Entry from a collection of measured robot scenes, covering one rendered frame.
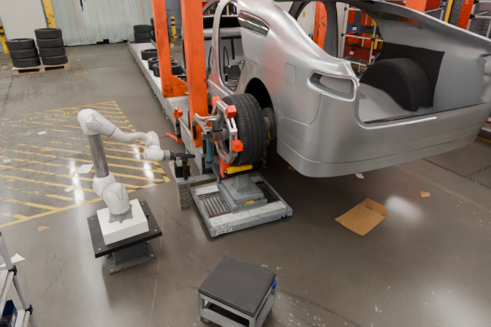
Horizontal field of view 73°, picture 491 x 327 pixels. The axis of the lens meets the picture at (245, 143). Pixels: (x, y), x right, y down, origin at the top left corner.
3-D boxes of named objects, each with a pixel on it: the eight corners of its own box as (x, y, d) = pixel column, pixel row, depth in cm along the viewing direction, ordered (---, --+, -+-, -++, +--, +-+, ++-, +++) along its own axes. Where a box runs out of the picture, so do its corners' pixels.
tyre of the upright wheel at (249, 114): (267, 100, 272) (238, 87, 330) (240, 104, 264) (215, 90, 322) (268, 172, 295) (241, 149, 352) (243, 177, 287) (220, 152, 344)
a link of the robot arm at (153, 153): (164, 155, 272) (162, 144, 280) (145, 155, 264) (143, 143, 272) (161, 163, 279) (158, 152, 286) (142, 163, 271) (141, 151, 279)
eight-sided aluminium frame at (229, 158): (238, 171, 292) (237, 113, 269) (231, 172, 290) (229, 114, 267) (218, 147, 338) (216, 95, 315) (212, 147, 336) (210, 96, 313)
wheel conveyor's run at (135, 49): (196, 95, 705) (196, 77, 688) (155, 100, 675) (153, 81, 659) (151, 48, 1277) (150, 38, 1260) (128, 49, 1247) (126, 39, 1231)
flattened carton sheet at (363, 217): (392, 212, 330) (392, 209, 329) (362, 236, 297) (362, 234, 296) (365, 199, 351) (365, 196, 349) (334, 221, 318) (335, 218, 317)
